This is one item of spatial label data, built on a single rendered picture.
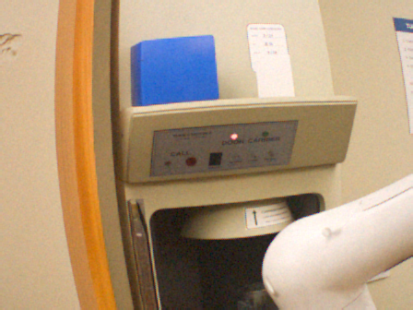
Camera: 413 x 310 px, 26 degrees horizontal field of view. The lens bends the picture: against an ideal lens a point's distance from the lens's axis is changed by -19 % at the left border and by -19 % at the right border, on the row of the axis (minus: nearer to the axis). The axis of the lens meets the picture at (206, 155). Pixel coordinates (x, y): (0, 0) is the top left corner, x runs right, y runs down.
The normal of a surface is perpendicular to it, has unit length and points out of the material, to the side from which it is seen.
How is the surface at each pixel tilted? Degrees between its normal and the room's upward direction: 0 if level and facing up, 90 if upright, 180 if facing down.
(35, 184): 90
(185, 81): 90
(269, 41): 90
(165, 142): 135
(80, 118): 90
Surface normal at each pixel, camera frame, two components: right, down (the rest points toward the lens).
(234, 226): -0.15, -0.34
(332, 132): 0.20, 0.73
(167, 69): 0.22, 0.04
